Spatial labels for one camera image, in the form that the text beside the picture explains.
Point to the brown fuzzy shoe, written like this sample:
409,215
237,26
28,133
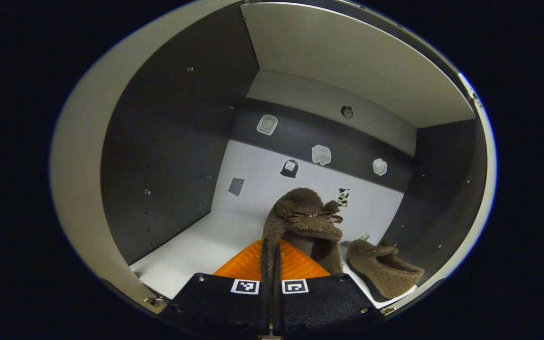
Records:
385,274
300,208

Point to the white cabinet shelf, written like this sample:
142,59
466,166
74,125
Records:
347,61

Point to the white grey shoe cabinet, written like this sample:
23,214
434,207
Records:
253,198

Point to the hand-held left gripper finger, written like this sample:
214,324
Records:
276,302
265,302

